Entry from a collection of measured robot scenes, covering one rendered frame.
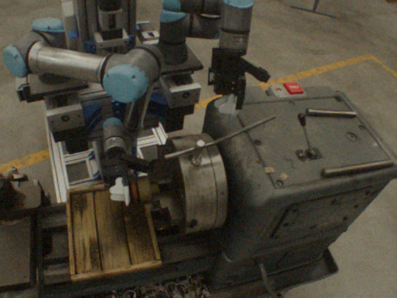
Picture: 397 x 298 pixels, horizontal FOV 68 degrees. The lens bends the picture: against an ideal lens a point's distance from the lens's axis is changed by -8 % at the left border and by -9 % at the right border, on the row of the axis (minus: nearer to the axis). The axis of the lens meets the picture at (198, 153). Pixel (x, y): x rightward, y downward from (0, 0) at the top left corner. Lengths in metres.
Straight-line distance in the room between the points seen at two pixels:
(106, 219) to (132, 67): 0.57
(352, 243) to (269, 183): 1.73
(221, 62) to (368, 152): 0.59
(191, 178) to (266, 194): 0.21
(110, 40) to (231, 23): 0.71
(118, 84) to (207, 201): 0.41
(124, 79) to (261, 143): 0.44
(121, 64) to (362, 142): 0.81
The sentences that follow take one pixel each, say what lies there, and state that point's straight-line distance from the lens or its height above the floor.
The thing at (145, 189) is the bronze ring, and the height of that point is 1.11.
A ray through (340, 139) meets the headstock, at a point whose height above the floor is 1.26.
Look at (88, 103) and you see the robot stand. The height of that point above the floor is 1.04.
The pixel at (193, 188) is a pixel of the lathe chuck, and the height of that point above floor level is 1.20.
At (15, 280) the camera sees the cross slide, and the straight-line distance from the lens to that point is 1.09.
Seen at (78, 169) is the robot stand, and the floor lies 0.21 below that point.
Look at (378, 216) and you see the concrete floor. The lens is 2.83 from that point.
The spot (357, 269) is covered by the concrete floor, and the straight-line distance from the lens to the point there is 2.48.
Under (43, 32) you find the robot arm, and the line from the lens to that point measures 1.23.
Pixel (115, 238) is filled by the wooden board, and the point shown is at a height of 0.89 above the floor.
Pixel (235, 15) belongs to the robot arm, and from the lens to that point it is 0.79.
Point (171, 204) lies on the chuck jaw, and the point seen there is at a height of 1.11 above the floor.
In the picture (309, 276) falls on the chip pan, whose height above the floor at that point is 0.54.
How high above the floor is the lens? 1.92
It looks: 48 degrees down
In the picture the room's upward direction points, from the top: 10 degrees clockwise
